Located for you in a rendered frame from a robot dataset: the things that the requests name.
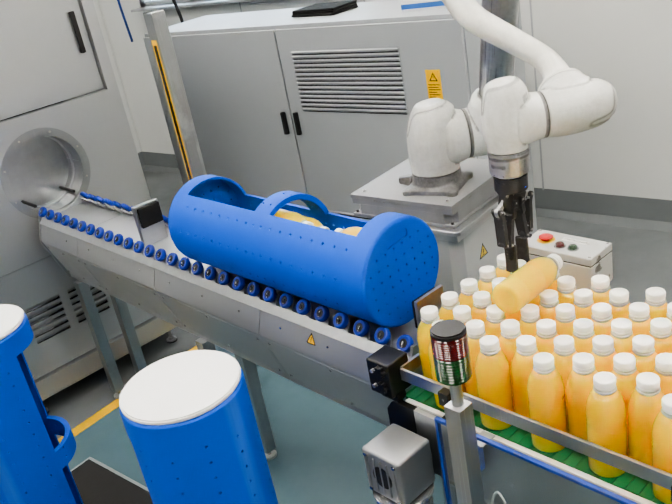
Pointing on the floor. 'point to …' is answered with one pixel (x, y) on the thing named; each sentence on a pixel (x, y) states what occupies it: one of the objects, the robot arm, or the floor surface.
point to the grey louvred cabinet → (318, 94)
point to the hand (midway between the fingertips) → (517, 255)
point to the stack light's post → (464, 453)
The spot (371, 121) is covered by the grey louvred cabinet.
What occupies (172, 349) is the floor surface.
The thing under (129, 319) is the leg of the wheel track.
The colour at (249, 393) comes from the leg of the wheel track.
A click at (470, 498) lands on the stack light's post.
